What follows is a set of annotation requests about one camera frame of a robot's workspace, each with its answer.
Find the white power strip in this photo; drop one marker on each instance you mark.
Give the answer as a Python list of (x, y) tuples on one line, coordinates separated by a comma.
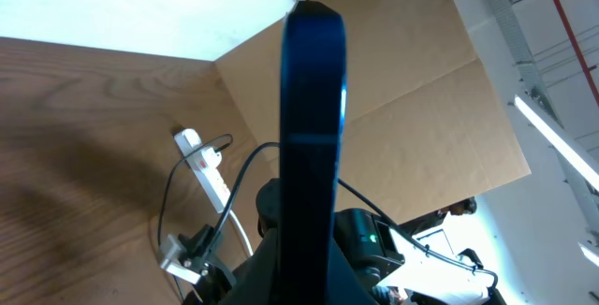
[(213, 184)]

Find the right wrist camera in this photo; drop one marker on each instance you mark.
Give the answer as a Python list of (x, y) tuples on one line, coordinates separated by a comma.
[(170, 252)]

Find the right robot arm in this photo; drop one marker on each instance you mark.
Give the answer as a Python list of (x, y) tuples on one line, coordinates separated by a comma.
[(386, 261)]

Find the brown cardboard panel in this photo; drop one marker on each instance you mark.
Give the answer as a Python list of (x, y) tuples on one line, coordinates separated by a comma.
[(424, 127)]

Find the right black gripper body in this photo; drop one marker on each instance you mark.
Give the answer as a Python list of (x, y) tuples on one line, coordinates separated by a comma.
[(215, 279)]

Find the blue Galaxy smartphone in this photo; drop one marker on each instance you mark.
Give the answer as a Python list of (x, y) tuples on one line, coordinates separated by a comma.
[(313, 92)]

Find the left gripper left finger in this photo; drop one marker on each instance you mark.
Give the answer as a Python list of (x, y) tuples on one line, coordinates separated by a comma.
[(258, 273)]

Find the white ceiling light strip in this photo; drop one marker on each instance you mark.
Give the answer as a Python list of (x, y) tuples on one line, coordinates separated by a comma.
[(573, 153)]

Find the white USB charger plug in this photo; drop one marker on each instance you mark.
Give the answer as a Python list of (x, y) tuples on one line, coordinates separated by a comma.
[(208, 159)]

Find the red ceiling pipe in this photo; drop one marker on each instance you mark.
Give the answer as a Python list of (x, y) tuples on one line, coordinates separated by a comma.
[(586, 70)]

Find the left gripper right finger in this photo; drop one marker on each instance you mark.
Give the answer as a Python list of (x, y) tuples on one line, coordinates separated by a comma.
[(343, 284)]

